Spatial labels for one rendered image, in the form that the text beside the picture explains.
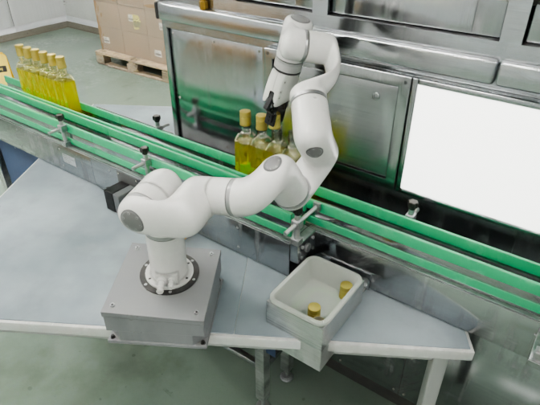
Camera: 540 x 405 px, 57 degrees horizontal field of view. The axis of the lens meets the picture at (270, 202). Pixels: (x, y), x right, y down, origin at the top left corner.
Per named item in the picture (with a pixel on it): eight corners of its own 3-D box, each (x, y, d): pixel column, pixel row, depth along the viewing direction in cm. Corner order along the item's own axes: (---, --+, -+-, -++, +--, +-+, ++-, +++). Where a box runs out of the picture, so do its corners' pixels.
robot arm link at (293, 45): (325, 39, 115) (285, 34, 112) (312, 80, 121) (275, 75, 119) (311, 13, 125) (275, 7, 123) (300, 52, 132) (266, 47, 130)
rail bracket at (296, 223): (321, 227, 145) (323, 190, 138) (288, 256, 134) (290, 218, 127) (312, 223, 147) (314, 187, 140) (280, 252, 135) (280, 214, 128)
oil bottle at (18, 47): (45, 107, 223) (28, 44, 208) (34, 111, 219) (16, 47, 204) (38, 104, 226) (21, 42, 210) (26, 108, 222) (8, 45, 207)
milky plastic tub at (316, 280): (362, 300, 138) (366, 276, 134) (321, 351, 123) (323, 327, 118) (309, 275, 147) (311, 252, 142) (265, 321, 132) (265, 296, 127)
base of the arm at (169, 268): (190, 299, 124) (186, 254, 115) (140, 300, 123) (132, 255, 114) (195, 256, 137) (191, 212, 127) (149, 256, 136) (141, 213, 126)
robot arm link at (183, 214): (244, 203, 114) (215, 247, 102) (157, 198, 122) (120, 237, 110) (237, 168, 109) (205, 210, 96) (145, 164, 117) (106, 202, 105)
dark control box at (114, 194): (139, 206, 178) (136, 186, 174) (122, 217, 173) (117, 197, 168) (124, 199, 182) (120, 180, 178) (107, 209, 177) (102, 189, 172)
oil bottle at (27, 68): (52, 110, 220) (36, 46, 205) (41, 114, 217) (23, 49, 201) (45, 107, 223) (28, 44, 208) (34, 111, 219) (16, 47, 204)
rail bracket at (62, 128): (73, 146, 191) (65, 114, 184) (56, 153, 186) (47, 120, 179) (67, 144, 193) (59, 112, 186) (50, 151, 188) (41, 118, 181)
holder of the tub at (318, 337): (370, 290, 142) (373, 269, 138) (321, 352, 124) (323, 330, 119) (319, 267, 151) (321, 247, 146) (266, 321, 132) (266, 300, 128)
